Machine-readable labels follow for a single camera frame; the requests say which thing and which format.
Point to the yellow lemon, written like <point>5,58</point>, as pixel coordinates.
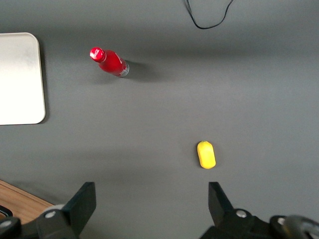
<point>206,154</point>

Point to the cream rectangular tray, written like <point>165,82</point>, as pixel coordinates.
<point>20,79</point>

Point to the wooden two-drawer cabinet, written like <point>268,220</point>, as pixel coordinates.
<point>22,201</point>

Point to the red soda bottle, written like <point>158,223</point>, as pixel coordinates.
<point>112,63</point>

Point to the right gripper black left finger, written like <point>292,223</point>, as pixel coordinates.
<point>82,204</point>

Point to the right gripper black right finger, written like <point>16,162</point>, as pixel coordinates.
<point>221,206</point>

